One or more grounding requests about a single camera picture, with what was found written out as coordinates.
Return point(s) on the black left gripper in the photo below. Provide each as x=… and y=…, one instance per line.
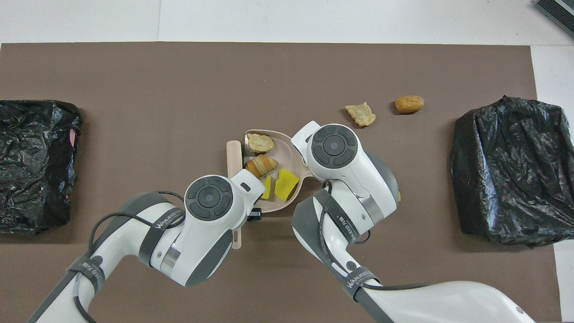
x=254, y=214

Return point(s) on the notched yellow sponge piece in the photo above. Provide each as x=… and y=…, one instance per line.
x=267, y=190

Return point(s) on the yellow sponge wedge piece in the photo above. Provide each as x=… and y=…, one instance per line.
x=286, y=185

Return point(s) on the orange striped bread roll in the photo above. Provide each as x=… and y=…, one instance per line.
x=261, y=166

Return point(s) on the beige brush black bristles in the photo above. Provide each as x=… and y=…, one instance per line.
x=234, y=157

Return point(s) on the beige plastic dustpan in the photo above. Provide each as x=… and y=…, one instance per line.
x=287, y=152

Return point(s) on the pale round bread piece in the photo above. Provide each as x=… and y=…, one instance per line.
x=260, y=143

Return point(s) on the brown bread nugget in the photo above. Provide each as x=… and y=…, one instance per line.
x=409, y=104

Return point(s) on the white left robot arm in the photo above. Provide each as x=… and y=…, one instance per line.
x=197, y=224

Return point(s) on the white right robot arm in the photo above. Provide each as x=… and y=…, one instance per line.
x=350, y=179

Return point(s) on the black bag-lined bin pink spot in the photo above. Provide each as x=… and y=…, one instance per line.
x=31, y=170

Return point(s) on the black bag-lined trash bin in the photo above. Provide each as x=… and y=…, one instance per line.
x=511, y=179

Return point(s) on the brown table mat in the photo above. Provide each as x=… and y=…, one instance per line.
x=179, y=89

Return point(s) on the grey ribbed box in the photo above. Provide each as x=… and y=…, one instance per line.
x=558, y=15

